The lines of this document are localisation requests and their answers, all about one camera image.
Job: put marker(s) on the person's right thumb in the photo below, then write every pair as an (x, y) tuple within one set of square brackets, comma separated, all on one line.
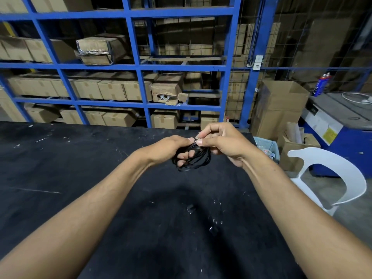
[(207, 142)]

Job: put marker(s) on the large tall cardboard box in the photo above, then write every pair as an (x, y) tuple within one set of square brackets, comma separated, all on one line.
[(276, 110)]

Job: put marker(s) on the white plastic chair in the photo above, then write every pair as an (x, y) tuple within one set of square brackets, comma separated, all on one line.
[(353, 177)]

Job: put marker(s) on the blue spray can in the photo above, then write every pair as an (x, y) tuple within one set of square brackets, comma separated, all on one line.
[(319, 85), (327, 79)]

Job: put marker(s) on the light blue plastic bin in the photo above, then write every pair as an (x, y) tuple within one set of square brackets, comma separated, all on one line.
[(268, 148)]

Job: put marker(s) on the small clear plastic scrap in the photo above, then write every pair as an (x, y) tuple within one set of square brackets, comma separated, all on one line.
[(214, 229), (190, 208)]

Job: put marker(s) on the person's left thumb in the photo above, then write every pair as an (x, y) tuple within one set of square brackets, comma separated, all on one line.
[(184, 139)]

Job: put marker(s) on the person's right forearm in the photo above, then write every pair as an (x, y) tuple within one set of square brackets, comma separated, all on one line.
[(302, 223)]

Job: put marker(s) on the row of brown cardboard boxes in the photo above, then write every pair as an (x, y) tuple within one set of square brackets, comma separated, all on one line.
[(87, 88)]

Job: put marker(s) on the torn cardboard box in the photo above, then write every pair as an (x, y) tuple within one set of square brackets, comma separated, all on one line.
[(164, 92)]

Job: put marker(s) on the blue metal storage rack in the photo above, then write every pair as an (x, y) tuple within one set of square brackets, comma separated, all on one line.
[(136, 66)]

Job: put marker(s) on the long flat cardboard box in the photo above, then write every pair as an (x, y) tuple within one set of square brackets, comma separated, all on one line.
[(55, 50), (16, 49)]

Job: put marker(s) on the person's left hand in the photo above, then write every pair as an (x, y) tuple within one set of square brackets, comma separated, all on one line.
[(162, 149)]

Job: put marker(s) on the person's right hand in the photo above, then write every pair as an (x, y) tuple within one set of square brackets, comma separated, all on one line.
[(229, 142)]

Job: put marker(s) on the person's left forearm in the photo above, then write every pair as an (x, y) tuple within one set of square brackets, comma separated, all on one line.
[(78, 226)]

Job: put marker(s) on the small open cardboard box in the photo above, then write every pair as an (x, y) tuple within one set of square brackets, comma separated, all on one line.
[(290, 159)]

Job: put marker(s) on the low row of cardboard cartons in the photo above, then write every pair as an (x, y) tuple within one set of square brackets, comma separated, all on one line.
[(96, 116)]

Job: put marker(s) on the plastic wrapped cardboard box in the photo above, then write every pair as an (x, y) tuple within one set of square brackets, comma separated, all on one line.
[(97, 49)]

